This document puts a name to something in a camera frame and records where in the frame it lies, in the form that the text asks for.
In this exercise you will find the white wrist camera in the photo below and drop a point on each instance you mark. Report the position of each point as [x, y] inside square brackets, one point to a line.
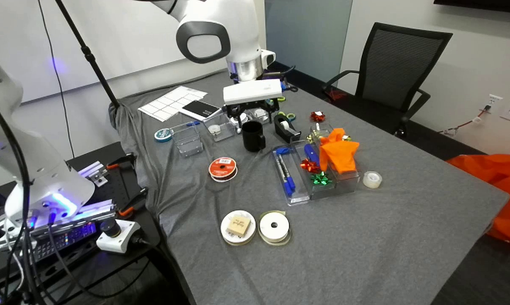
[253, 91]

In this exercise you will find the black tape dispenser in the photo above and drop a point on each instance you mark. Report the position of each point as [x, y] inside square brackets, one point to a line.
[288, 130]

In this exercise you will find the long clear tape container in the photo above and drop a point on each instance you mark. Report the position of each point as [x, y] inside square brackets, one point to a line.
[225, 130]

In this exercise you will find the tan paper card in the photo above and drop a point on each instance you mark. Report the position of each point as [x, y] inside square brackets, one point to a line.
[237, 225]

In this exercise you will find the black office chair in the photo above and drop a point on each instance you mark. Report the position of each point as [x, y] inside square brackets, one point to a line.
[400, 61]

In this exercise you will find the shiny red gift bow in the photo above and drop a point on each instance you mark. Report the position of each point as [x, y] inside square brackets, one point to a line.
[308, 166]

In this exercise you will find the large white ribbon spool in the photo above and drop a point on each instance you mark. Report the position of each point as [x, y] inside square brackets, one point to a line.
[246, 116]

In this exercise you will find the clear plastic marker container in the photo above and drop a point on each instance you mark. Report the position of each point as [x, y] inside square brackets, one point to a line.
[298, 194]

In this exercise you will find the black cup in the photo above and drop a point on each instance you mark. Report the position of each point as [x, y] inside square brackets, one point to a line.
[253, 137]

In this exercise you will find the white ribbon spool gold edge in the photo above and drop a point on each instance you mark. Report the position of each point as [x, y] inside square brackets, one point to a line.
[273, 228]

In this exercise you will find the beige round container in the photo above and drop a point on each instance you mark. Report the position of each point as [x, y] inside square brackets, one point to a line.
[225, 233]

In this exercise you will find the empty clear plastic container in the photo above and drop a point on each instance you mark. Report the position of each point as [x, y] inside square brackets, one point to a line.
[188, 140]

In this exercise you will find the blue cap grey marker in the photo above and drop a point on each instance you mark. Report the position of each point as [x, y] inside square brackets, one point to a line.
[285, 179]
[291, 186]

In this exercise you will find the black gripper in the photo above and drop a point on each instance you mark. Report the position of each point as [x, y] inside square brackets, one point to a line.
[254, 106]

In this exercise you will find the white label sheets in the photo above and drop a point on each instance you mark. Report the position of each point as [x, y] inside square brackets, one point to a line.
[169, 103]

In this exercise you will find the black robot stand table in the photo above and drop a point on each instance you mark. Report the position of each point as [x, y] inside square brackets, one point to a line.
[95, 281]

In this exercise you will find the black wall television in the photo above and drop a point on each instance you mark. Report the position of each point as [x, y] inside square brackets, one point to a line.
[480, 3]

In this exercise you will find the orange cloth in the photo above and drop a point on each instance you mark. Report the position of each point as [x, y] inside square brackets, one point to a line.
[502, 179]

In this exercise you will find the clear plastic bow container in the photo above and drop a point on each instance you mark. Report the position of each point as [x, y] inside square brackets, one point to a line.
[344, 183]

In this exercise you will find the black tripod pole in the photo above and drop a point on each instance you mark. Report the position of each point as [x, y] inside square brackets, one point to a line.
[86, 52]

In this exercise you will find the shiny green gift bow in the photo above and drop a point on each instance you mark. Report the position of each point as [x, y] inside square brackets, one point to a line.
[320, 179]

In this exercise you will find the small white tape roll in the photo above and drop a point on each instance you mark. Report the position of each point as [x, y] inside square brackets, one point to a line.
[214, 128]

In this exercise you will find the white wall outlet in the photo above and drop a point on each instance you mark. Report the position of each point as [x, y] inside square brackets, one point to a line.
[493, 101]

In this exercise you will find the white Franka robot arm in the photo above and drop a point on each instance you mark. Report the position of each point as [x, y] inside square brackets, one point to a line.
[237, 22]

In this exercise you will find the teal round ribbon spool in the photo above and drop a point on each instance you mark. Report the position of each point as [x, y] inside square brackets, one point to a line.
[163, 133]

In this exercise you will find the all blue marker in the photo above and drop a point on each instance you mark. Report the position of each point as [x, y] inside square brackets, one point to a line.
[312, 152]

